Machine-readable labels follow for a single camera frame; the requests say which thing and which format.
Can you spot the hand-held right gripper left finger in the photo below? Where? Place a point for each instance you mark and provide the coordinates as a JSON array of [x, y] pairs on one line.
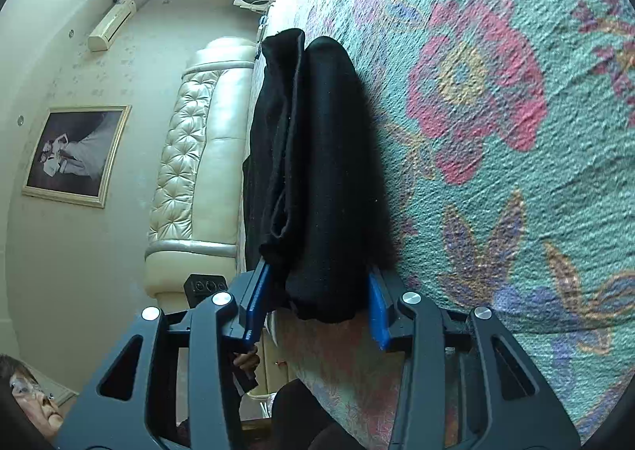
[[255, 303]]

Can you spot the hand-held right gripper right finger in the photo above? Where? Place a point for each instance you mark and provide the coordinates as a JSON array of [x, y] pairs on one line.
[[377, 318]]

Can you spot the black pants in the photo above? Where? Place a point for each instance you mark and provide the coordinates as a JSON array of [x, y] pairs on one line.
[[322, 157]]

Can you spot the person's dark clothing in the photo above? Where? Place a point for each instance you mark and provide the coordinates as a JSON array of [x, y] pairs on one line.
[[302, 415]]

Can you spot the cream tufted headboard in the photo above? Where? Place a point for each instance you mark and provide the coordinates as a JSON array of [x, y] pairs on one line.
[[198, 157]]

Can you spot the floral bedspread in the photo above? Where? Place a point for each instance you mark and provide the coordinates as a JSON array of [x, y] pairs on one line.
[[496, 182]]

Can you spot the gold framed picture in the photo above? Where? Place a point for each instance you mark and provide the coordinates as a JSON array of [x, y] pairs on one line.
[[74, 154]]

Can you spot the person's head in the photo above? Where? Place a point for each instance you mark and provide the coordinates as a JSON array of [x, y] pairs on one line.
[[30, 398]]

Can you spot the white air conditioner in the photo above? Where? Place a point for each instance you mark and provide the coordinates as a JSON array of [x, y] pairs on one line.
[[111, 25]]

